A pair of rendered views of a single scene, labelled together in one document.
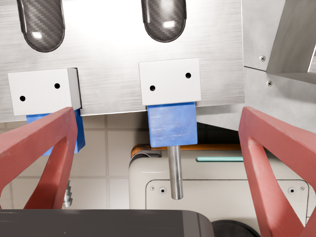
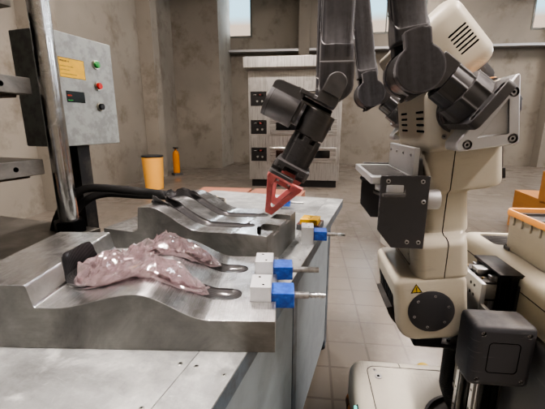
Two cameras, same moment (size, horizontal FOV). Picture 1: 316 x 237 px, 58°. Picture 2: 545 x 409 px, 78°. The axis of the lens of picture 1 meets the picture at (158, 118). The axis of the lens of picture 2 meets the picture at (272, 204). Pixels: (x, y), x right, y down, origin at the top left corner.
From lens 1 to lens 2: 0.64 m
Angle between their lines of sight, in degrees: 78
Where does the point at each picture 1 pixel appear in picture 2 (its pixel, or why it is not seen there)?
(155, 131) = (285, 265)
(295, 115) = not seen: hidden behind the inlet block
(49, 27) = (229, 295)
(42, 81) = (256, 279)
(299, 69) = (266, 242)
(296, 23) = (249, 252)
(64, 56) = (246, 290)
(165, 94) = (269, 257)
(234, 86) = not seen: hidden behind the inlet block
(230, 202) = not seen: outside the picture
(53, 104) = (268, 277)
